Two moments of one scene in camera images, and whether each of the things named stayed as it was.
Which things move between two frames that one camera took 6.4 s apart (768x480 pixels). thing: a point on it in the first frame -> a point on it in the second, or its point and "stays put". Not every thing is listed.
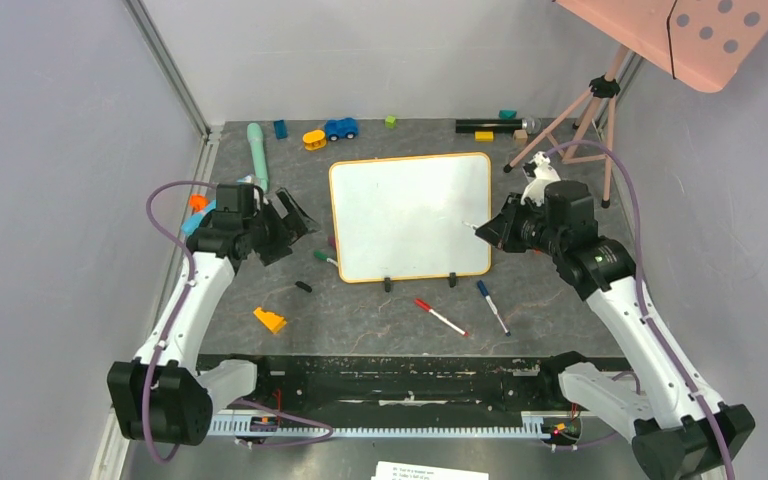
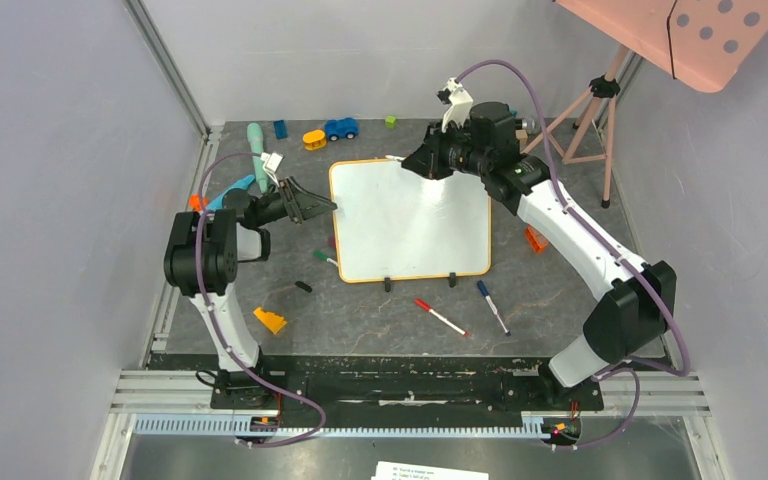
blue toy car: [340, 128] stays put
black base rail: [499, 383] stays put
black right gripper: [512, 226] -> [439, 150]
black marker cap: [304, 286] stays put
